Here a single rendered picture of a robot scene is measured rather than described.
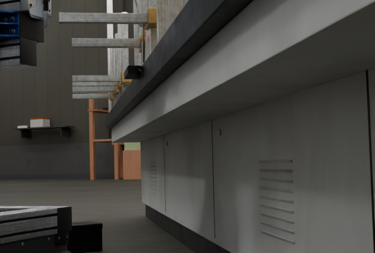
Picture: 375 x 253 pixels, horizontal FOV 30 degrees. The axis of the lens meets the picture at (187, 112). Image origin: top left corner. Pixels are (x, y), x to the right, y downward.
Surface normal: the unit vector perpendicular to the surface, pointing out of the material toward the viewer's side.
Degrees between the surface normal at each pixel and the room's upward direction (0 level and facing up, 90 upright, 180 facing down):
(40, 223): 90
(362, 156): 90
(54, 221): 90
